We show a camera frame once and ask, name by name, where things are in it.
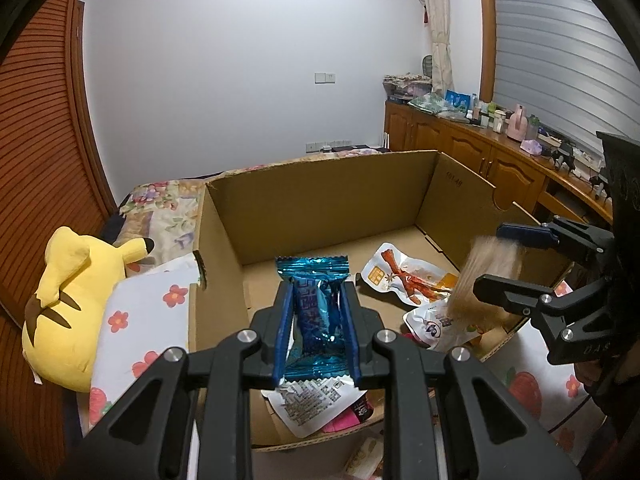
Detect wooden window frame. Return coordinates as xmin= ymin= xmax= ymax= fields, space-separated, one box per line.
xmin=475 ymin=0 xmax=498 ymax=106

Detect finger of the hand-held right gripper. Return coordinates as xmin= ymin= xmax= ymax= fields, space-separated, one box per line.
xmin=472 ymin=272 xmax=621 ymax=366
xmin=496 ymin=216 xmax=618 ymax=271

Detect person's dark clothing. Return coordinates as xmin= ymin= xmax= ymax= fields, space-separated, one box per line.
xmin=597 ymin=400 xmax=640 ymax=480

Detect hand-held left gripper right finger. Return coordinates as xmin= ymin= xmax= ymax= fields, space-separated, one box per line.
xmin=340 ymin=280 xmax=583 ymax=480

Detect green patterned cloth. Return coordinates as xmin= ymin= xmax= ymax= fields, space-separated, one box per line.
xmin=407 ymin=92 xmax=453 ymax=113

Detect row of small bottles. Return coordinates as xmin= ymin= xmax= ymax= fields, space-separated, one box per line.
xmin=467 ymin=100 xmax=508 ymax=133

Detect yellow plush toy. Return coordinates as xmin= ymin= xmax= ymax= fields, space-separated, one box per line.
xmin=21 ymin=226 xmax=156 ymax=393

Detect wooden slatted wardrobe door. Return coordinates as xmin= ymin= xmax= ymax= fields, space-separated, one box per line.
xmin=0 ymin=0 xmax=121 ymax=480

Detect white orange snack packet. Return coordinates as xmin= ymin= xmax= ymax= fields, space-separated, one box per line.
xmin=360 ymin=242 xmax=461 ymax=306

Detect pink bottle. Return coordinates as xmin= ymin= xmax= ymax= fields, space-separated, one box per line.
xmin=507 ymin=104 xmax=528 ymax=142

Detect brown cardboard box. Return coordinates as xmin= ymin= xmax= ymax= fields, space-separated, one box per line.
xmin=187 ymin=149 xmax=576 ymax=453

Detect dark red snack packet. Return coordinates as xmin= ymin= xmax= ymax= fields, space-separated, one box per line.
xmin=347 ymin=392 xmax=373 ymax=423

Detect long wooden cabinet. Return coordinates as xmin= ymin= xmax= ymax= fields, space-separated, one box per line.
xmin=384 ymin=100 xmax=613 ymax=226

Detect stack of folded cloths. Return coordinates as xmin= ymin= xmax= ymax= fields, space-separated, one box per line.
xmin=382 ymin=74 xmax=433 ymax=103

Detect beige curtain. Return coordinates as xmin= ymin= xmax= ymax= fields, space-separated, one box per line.
xmin=420 ymin=0 xmax=456 ymax=96

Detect black figurines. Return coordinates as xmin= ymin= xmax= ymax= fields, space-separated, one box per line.
xmin=547 ymin=142 xmax=613 ymax=201

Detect white printed snack packet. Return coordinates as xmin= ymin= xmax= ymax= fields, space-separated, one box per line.
xmin=262 ymin=377 xmax=363 ymax=438

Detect clear brown snack packet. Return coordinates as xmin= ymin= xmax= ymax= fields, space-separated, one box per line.
xmin=447 ymin=235 xmax=523 ymax=331

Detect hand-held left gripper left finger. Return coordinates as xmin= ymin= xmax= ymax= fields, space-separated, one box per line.
xmin=70 ymin=280 xmax=296 ymax=480

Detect blue box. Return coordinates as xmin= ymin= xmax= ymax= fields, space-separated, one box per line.
xmin=445 ymin=90 xmax=473 ymax=112

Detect grey window blind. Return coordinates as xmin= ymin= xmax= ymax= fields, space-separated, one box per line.
xmin=487 ymin=0 xmax=640 ymax=156

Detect pink snack packet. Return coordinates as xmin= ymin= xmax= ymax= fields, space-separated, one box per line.
xmin=322 ymin=405 xmax=366 ymax=433

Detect person's right hand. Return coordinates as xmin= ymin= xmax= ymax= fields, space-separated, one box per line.
xmin=574 ymin=360 xmax=612 ymax=403

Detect pale yellow snack packet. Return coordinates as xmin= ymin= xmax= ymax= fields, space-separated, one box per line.
xmin=345 ymin=437 xmax=386 ymax=476

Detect white blue snack packet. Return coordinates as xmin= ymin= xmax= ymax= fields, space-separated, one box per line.
xmin=402 ymin=300 xmax=496 ymax=351

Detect white floral blanket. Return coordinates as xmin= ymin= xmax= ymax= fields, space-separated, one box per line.
xmin=87 ymin=255 xmax=598 ymax=480

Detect white wall socket strip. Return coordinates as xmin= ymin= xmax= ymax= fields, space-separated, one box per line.
xmin=305 ymin=140 xmax=353 ymax=153

